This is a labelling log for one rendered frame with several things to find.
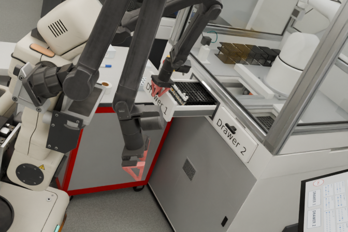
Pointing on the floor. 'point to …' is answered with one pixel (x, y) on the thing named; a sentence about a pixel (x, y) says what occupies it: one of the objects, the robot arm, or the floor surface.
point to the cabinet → (220, 185)
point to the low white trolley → (109, 142)
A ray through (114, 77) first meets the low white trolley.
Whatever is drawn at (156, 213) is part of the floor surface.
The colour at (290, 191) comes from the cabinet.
